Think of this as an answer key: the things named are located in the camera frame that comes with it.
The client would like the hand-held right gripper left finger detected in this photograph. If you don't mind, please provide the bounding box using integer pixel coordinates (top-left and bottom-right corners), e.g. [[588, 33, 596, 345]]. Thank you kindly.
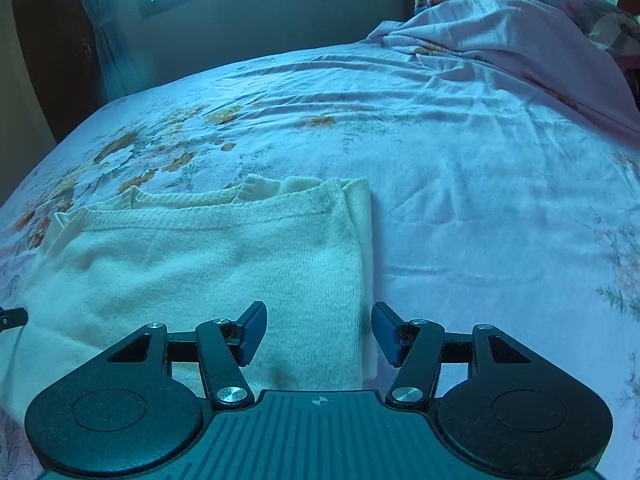
[[104, 301, 269, 410]]

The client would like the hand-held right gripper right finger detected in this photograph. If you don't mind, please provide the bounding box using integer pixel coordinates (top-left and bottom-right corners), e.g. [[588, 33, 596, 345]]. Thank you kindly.
[[371, 301, 535, 408]]

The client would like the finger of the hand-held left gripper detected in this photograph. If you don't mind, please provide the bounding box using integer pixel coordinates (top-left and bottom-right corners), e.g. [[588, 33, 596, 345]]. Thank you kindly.
[[0, 307, 29, 334]]

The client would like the cream knit sweater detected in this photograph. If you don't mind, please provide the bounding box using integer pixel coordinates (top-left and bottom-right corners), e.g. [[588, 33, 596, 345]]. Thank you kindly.
[[0, 174, 379, 411]]

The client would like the bed with floral sheet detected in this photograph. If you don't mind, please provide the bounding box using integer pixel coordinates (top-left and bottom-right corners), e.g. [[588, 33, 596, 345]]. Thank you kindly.
[[0, 42, 640, 480]]

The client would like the dark wooden door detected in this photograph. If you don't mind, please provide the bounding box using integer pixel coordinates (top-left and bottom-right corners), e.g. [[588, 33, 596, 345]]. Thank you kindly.
[[10, 0, 109, 147]]

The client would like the grey curtain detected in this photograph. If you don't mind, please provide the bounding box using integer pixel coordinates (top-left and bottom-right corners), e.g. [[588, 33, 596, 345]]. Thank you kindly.
[[70, 0, 127, 102]]

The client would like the pink blanket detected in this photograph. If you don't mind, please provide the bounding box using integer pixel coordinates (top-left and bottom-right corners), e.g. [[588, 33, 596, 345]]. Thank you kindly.
[[367, 0, 640, 134]]

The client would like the striped floral pillow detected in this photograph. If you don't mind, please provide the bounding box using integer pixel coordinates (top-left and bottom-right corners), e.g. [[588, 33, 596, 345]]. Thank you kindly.
[[414, 0, 640, 62]]

